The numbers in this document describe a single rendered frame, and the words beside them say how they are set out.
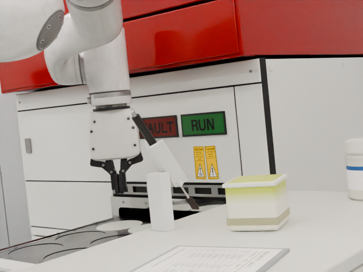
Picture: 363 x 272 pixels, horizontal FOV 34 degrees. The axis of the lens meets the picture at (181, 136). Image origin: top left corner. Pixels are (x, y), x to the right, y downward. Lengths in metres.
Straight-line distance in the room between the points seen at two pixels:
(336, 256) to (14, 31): 0.44
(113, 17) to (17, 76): 0.67
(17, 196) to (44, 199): 2.85
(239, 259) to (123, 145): 0.56
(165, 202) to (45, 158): 0.83
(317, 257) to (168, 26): 0.69
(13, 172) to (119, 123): 3.37
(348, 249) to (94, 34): 0.56
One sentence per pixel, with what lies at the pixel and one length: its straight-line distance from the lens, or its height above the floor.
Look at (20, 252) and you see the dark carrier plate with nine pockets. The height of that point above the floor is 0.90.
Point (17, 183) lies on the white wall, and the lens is 4.51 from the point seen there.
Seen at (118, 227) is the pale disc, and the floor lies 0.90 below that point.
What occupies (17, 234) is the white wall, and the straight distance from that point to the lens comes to 4.62.
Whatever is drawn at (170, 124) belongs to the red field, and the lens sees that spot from 1.31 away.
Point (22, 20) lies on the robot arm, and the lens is 0.73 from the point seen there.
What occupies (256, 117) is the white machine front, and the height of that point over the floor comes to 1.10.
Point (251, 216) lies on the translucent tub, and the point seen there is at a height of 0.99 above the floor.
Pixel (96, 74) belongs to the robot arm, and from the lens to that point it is 1.18.
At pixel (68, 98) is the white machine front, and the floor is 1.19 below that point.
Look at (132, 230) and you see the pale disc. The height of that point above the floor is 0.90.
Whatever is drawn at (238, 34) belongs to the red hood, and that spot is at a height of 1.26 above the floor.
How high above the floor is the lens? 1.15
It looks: 3 degrees down
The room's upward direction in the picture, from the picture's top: 6 degrees counter-clockwise
